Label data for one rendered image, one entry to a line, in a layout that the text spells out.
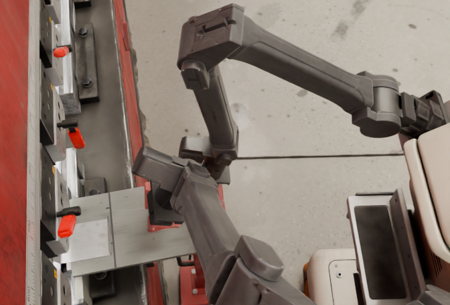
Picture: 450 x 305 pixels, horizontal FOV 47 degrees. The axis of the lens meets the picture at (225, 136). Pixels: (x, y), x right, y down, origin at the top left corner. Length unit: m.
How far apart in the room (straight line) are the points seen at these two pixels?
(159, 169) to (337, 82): 0.35
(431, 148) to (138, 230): 0.62
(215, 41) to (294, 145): 1.66
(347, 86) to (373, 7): 2.20
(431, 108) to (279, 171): 1.37
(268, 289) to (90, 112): 1.05
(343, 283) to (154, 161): 1.11
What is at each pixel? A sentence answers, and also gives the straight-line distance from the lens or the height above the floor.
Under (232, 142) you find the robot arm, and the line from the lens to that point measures 1.14.
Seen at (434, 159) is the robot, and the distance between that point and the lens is 0.89.
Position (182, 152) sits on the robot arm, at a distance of 1.24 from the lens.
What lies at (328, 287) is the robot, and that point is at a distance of 1.88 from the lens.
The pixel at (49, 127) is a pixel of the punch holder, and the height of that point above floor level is 1.24.
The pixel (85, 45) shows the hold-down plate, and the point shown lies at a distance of 1.63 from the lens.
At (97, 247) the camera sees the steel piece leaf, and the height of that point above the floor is 1.00.
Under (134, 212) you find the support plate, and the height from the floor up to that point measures 1.00.
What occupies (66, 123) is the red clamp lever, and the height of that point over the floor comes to 1.20.
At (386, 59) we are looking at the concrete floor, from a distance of 2.87.
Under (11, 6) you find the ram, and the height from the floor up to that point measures 1.45.
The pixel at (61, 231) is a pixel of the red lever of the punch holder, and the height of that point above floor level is 1.27.
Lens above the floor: 2.04
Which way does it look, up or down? 56 degrees down
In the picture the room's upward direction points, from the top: 1 degrees counter-clockwise
